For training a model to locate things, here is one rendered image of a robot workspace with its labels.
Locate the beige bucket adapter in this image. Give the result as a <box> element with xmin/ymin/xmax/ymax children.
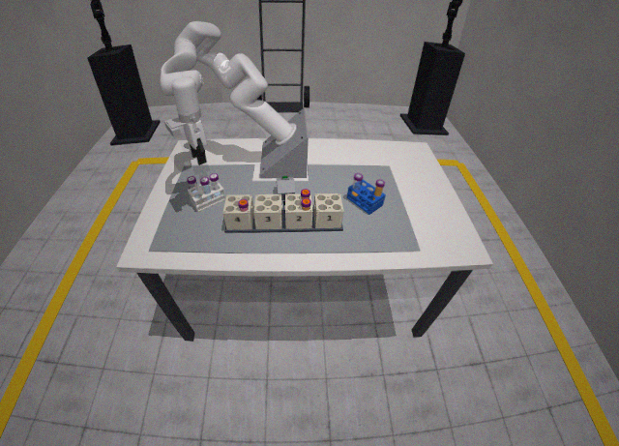
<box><xmin>254</xmin><ymin>194</ymin><xmax>282</xmax><ymax>229</ymax></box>
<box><xmin>313</xmin><ymin>193</ymin><xmax>343</xmax><ymax>228</ymax></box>
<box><xmin>223</xmin><ymin>194</ymin><xmax>252</xmax><ymax>230</ymax></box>
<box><xmin>284</xmin><ymin>194</ymin><xmax>313</xmax><ymax>229</ymax></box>

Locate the blue tube rack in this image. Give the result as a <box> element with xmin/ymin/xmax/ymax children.
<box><xmin>347</xmin><ymin>180</ymin><xmax>385</xmax><ymax>215</ymax></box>

